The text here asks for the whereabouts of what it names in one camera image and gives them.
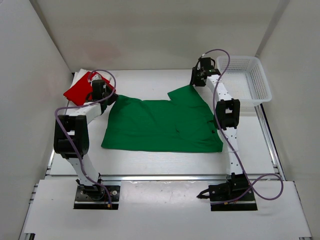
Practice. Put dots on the red t shirt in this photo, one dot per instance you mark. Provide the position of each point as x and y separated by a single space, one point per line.
78 92

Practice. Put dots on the white t shirt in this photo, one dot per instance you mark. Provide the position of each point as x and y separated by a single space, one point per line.
79 74

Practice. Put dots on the white plastic basket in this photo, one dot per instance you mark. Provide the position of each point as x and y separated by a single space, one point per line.
245 79

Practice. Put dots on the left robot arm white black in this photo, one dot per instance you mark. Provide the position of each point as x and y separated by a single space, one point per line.
71 136

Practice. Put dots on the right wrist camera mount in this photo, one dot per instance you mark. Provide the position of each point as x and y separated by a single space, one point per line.
202 56

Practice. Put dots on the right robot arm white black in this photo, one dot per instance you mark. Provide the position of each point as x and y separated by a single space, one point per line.
226 120

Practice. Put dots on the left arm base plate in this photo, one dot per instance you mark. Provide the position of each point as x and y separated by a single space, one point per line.
94 197

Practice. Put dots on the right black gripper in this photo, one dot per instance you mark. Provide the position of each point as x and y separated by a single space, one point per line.
195 82

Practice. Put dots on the aluminium table rail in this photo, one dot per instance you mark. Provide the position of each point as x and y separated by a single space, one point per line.
137 178

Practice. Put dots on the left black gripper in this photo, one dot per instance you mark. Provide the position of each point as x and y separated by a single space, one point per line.
114 97

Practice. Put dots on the green t shirt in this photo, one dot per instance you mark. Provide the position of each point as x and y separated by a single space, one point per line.
182 124

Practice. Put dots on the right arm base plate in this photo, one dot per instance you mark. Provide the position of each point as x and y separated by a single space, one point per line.
229 197

